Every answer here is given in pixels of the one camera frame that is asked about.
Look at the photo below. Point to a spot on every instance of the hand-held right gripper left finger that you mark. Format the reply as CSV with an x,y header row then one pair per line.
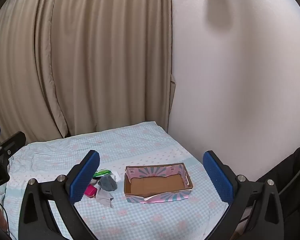
x,y
86,177

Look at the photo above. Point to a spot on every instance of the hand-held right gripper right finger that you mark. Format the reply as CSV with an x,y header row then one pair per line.
x,y
217,177

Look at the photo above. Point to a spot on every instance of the magenta zip pouch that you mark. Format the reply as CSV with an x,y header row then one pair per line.
x,y
90,191

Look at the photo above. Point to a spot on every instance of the green wet wipes packet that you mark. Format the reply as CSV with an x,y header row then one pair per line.
x,y
102,173

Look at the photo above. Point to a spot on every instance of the grey fluffy sock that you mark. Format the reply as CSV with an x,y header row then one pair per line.
x,y
107,183

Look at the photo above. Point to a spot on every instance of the light grey cloth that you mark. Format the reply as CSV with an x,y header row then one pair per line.
x,y
103,198

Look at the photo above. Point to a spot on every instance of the cardboard box with pink print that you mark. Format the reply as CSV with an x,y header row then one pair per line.
x,y
155,183

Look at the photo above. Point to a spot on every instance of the white cloth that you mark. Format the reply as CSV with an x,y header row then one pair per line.
x,y
116,176

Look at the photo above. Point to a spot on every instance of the dark cloth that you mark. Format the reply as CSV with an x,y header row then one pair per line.
x,y
297,170

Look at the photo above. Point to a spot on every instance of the beige curtain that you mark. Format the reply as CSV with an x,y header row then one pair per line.
x,y
90,55

